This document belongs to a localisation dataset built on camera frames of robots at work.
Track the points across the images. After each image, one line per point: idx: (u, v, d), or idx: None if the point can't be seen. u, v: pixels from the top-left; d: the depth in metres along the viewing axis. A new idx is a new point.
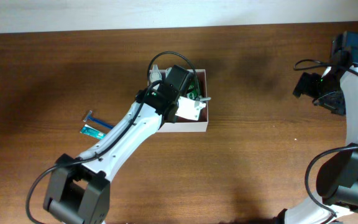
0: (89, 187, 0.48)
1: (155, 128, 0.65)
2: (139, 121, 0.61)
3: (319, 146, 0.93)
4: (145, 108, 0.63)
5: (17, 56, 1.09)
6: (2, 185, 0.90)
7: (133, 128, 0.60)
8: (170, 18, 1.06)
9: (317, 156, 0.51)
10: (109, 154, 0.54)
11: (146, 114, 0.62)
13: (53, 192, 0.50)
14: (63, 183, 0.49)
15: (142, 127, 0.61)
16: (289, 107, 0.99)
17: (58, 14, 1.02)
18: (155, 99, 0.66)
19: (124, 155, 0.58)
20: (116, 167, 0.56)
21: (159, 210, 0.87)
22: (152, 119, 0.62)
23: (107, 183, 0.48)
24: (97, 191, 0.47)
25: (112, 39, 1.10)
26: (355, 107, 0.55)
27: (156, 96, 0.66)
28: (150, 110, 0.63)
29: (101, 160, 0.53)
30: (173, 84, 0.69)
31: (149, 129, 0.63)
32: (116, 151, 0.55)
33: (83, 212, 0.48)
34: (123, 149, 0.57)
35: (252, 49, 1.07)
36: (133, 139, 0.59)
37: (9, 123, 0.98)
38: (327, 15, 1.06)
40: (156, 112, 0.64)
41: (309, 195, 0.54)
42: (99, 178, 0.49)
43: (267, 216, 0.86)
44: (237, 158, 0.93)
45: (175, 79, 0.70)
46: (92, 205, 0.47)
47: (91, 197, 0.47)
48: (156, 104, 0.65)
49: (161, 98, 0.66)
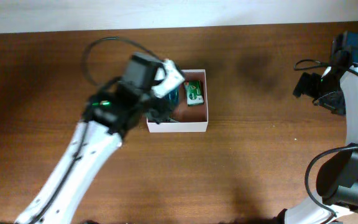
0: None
1: (110, 151, 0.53)
2: (86, 154, 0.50)
3: (318, 145, 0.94)
4: (95, 131, 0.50)
5: (15, 57, 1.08)
6: (2, 186, 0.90)
7: (78, 168, 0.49)
8: (171, 18, 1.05)
9: (317, 156, 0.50)
10: (51, 208, 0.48)
11: (95, 139, 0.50)
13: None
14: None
15: (92, 161, 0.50)
16: (289, 107, 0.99)
17: (57, 14, 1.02)
18: (107, 110, 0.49)
19: (73, 199, 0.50)
20: (67, 213, 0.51)
21: (159, 210, 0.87)
22: (104, 146, 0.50)
23: None
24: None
25: (112, 39, 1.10)
26: (354, 108, 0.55)
27: (107, 107, 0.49)
28: (100, 129, 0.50)
29: (43, 218, 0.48)
30: (132, 82, 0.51)
31: (104, 154, 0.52)
32: (59, 203, 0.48)
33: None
34: (68, 198, 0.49)
35: (252, 49, 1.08)
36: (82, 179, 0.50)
37: (9, 123, 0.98)
38: (328, 15, 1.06)
40: (108, 132, 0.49)
41: (309, 195, 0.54)
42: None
43: (266, 216, 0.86)
44: (237, 158, 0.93)
45: (135, 75, 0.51)
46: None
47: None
48: (109, 118, 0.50)
49: (113, 109, 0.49)
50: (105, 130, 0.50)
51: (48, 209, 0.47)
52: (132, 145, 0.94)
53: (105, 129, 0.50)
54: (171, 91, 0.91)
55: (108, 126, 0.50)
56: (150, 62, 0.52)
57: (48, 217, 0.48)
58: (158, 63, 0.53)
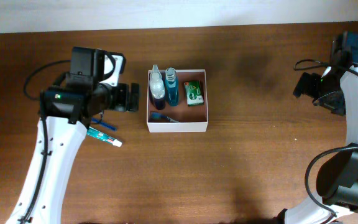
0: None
1: (78, 140, 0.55)
2: (56, 147, 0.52)
3: (319, 145, 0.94)
4: (56, 124, 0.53)
5: (15, 57, 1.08)
6: (2, 186, 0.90)
7: (51, 163, 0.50)
8: (170, 18, 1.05)
9: (317, 157, 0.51)
10: (36, 206, 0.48)
11: (59, 132, 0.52)
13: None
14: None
15: (64, 152, 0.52)
16: (289, 107, 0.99)
17: (57, 14, 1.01)
18: (63, 103, 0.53)
19: (57, 193, 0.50)
20: (56, 209, 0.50)
21: (159, 210, 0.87)
22: (70, 136, 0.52)
23: None
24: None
25: (112, 39, 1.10)
26: (354, 108, 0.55)
27: (62, 98, 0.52)
28: (63, 119, 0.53)
29: (32, 217, 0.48)
30: (81, 73, 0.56)
31: (73, 145, 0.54)
32: (43, 198, 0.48)
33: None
34: (48, 193, 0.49)
35: (252, 49, 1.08)
36: (58, 172, 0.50)
37: (9, 123, 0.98)
38: (328, 15, 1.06)
40: (70, 122, 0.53)
41: (309, 195, 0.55)
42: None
43: (267, 216, 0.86)
44: (237, 158, 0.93)
45: (84, 68, 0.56)
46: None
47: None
48: (66, 107, 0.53)
49: (70, 97, 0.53)
50: (67, 121, 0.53)
51: (33, 206, 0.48)
52: (132, 145, 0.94)
53: (67, 119, 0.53)
54: (171, 91, 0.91)
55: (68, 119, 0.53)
56: (92, 51, 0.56)
57: (35, 214, 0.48)
58: (98, 51, 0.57)
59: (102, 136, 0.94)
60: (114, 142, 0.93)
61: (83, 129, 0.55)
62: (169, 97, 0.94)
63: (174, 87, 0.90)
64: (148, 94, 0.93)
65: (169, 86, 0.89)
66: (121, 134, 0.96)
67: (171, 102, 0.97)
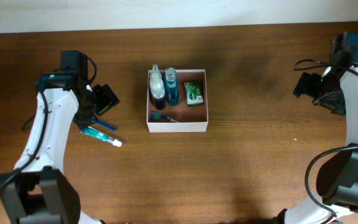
0: (41, 185, 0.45)
1: (73, 107, 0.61)
2: (55, 106, 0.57)
3: (319, 145, 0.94)
4: (51, 93, 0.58)
5: (15, 56, 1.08)
6: None
7: (53, 117, 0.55)
8: (171, 17, 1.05)
9: (317, 157, 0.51)
10: (42, 147, 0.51)
11: (55, 96, 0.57)
13: (13, 210, 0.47)
14: (18, 201, 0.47)
15: (63, 111, 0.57)
16: (289, 107, 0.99)
17: (57, 14, 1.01)
18: (56, 79, 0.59)
19: (59, 142, 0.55)
20: (59, 155, 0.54)
21: (159, 210, 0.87)
22: (66, 99, 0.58)
23: (57, 172, 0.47)
24: (51, 185, 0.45)
25: (112, 39, 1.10)
26: (354, 108, 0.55)
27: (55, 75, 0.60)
28: (56, 90, 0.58)
29: (40, 157, 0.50)
30: (69, 67, 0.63)
31: (68, 109, 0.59)
32: (49, 142, 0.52)
33: (55, 210, 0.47)
34: (52, 139, 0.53)
35: (252, 49, 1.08)
36: (59, 124, 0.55)
37: (10, 123, 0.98)
38: (328, 15, 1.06)
40: (66, 89, 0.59)
41: (309, 195, 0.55)
42: (47, 174, 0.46)
43: (267, 216, 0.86)
44: (237, 158, 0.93)
45: (71, 63, 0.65)
46: (57, 199, 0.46)
47: (51, 193, 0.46)
48: (59, 82, 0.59)
49: (61, 76, 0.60)
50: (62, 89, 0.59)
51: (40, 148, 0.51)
52: (133, 145, 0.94)
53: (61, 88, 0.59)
54: (171, 91, 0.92)
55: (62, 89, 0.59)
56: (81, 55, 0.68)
57: (42, 155, 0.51)
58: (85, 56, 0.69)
59: (102, 135, 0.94)
60: (114, 142, 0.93)
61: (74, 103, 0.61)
62: (169, 97, 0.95)
63: (174, 87, 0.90)
64: (148, 93, 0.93)
65: (169, 86, 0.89)
66: (121, 134, 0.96)
67: (171, 102, 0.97)
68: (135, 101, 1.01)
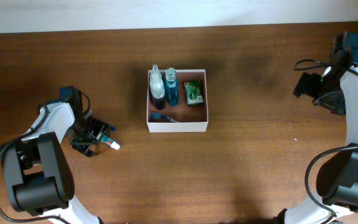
0: (39, 145, 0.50)
1: (71, 114, 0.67)
2: (56, 105, 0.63)
3: (318, 146, 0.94)
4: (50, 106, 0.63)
5: (14, 56, 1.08)
6: (2, 186, 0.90)
7: (53, 111, 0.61)
8: (171, 18, 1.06)
9: (316, 157, 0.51)
10: (43, 126, 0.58)
11: (53, 105, 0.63)
13: (12, 180, 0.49)
14: (17, 167, 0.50)
15: (63, 109, 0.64)
16: (289, 107, 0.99)
17: (57, 14, 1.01)
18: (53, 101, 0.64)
19: (57, 127, 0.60)
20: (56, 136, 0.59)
21: (159, 210, 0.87)
22: (64, 106, 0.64)
23: (53, 135, 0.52)
24: (48, 144, 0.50)
25: (112, 39, 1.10)
26: (353, 107, 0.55)
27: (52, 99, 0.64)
28: (55, 102, 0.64)
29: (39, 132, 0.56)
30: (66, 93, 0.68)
31: (66, 115, 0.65)
32: (49, 122, 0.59)
33: (49, 173, 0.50)
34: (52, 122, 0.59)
35: (252, 49, 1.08)
36: (59, 115, 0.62)
37: (10, 123, 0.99)
38: (327, 15, 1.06)
40: (64, 102, 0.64)
41: (309, 194, 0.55)
42: (43, 136, 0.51)
43: (267, 215, 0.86)
44: (237, 158, 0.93)
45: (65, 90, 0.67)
46: (52, 158, 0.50)
47: (46, 153, 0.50)
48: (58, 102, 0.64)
49: (57, 99, 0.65)
50: (60, 102, 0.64)
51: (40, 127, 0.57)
52: (132, 145, 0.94)
53: (60, 102, 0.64)
54: (171, 91, 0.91)
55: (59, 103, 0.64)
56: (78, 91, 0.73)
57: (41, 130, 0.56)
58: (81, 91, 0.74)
59: (102, 137, 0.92)
60: (112, 145, 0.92)
61: (71, 115, 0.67)
62: (169, 97, 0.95)
63: (174, 87, 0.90)
64: (148, 93, 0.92)
65: (169, 86, 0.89)
66: (121, 135, 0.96)
67: (171, 102, 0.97)
68: (135, 101, 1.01)
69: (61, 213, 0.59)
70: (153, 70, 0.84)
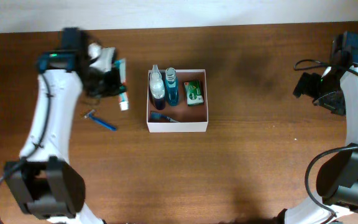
0: (46, 175, 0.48)
1: (76, 86, 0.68)
2: (61, 85, 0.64)
3: (319, 146, 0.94)
4: (55, 76, 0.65)
5: (14, 56, 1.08)
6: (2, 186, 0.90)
7: (56, 102, 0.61)
8: (170, 18, 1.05)
9: (317, 157, 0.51)
10: (47, 135, 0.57)
11: (59, 79, 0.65)
13: (22, 196, 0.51)
14: (25, 188, 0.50)
15: (66, 94, 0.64)
16: (289, 107, 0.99)
17: (57, 14, 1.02)
18: (57, 60, 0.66)
19: (63, 125, 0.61)
20: (61, 142, 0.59)
21: (159, 210, 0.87)
22: (68, 83, 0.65)
23: (62, 164, 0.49)
24: (55, 175, 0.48)
25: (111, 38, 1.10)
26: (353, 109, 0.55)
27: (58, 58, 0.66)
28: (61, 66, 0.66)
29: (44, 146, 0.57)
30: (69, 46, 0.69)
31: (71, 90, 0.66)
32: (53, 129, 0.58)
33: (59, 197, 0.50)
34: (56, 124, 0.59)
35: (252, 49, 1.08)
36: (62, 107, 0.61)
37: (10, 122, 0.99)
38: (327, 15, 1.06)
40: (68, 71, 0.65)
41: (309, 194, 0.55)
42: (51, 166, 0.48)
43: (267, 215, 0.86)
44: (237, 158, 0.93)
45: (73, 40, 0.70)
46: (61, 188, 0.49)
47: (54, 181, 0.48)
48: (63, 66, 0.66)
49: (63, 55, 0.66)
50: (64, 72, 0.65)
51: (45, 131, 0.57)
52: (132, 145, 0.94)
53: (64, 71, 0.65)
54: (171, 91, 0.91)
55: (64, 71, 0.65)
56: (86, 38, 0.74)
57: (46, 144, 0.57)
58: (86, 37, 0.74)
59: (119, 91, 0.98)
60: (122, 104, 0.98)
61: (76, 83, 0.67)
62: (169, 97, 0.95)
63: (174, 87, 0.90)
64: (148, 93, 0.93)
65: (169, 86, 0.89)
66: (121, 135, 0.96)
67: (171, 102, 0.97)
68: (135, 101, 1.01)
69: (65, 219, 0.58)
70: (153, 70, 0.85)
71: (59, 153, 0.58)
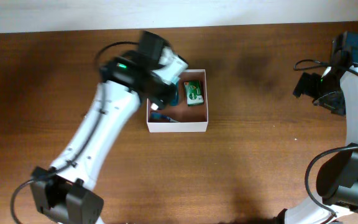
0: (69, 198, 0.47)
1: (132, 107, 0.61)
2: (114, 104, 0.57)
3: (319, 145, 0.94)
4: (114, 89, 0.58)
5: (13, 56, 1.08)
6: (0, 186, 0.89)
7: (104, 122, 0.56)
8: (170, 18, 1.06)
9: (317, 156, 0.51)
10: (83, 155, 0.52)
11: (116, 96, 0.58)
13: (38, 201, 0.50)
14: (44, 198, 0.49)
15: (116, 115, 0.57)
16: (289, 107, 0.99)
17: (57, 14, 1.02)
18: (125, 73, 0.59)
19: (102, 149, 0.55)
20: (96, 167, 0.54)
21: (159, 210, 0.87)
22: (125, 102, 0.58)
23: (87, 192, 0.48)
24: (77, 203, 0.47)
25: (111, 38, 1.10)
26: (354, 109, 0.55)
27: (123, 70, 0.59)
28: (120, 82, 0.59)
29: (76, 164, 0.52)
30: (144, 55, 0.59)
31: (125, 111, 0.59)
32: (91, 151, 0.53)
33: (73, 220, 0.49)
34: (97, 147, 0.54)
35: (252, 49, 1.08)
36: (108, 128, 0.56)
37: (9, 122, 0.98)
38: (327, 15, 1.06)
40: (127, 90, 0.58)
41: (309, 194, 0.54)
42: (78, 193, 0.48)
43: (267, 215, 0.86)
44: (237, 158, 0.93)
45: (145, 46, 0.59)
46: (78, 214, 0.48)
47: (74, 207, 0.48)
48: (125, 81, 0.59)
49: (128, 70, 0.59)
50: (125, 89, 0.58)
51: (81, 153, 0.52)
52: (132, 145, 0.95)
53: (124, 88, 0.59)
54: None
55: (126, 87, 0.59)
56: (159, 38, 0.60)
57: (79, 163, 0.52)
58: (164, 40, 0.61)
59: None
60: None
61: (135, 104, 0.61)
62: None
63: None
64: None
65: None
66: (121, 135, 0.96)
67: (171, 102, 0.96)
68: None
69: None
70: None
71: (89, 180, 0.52)
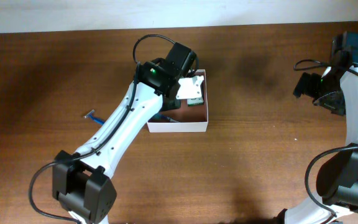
0: (89, 182, 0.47)
1: (155, 109, 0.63)
2: (140, 102, 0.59)
3: (319, 145, 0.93)
4: (142, 89, 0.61)
5: (15, 56, 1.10)
6: (0, 186, 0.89)
7: (130, 117, 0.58)
8: (170, 17, 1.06)
9: (317, 156, 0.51)
10: (107, 145, 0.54)
11: (144, 96, 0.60)
13: (57, 184, 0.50)
14: (64, 180, 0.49)
15: (141, 113, 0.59)
16: (289, 107, 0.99)
17: (58, 14, 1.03)
18: (154, 77, 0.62)
19: (124, 144, 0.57)
20: (115, 160, 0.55)
21: (159, 210, 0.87)
22: (151, 102, 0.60)
23: (107, 179, 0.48)
24: (96, 187, 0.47)
25: (112, 38, 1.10)
26: (355, 109, 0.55)
27: (153, 74, 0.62)
28: (148, 84, 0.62)
29: (100, 153, 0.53)
30: (173, 63, 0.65)
31: (150, 111, 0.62)
32: (115, 142, 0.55)
33: (88, 206, 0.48)
34: (122, 140, 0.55)
35: (252, 49, 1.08)
36: (133, 124, 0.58)
37: (9, 123, 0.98)
38: (326, 15, 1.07)
40: (155, 93, 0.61)
41: (309, 195, 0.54)
42: (99, 178, 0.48)
43: (267, 216, 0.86)
44: (237, 157, 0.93)
45: (176, 56, 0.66)
46: (94, 200, 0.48)
47: (92, 191, 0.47)
48: (154, 85, 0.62)
49: (158, 74, 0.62)
50: (153, 91, 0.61)
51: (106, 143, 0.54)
52: (133, 145, 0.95)
53: (153, 91, 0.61)
54: None
55: (155, 90, 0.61)
56: (189, 51, 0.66)
57: (103, 153, 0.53)
58: (193, 53, 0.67)
59: None
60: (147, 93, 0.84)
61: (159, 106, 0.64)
62: None
63: None
64: None
65: None
66: None
67: None
68: None
69: (82, 221, 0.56)
70: None
71: (109, 169, 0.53)
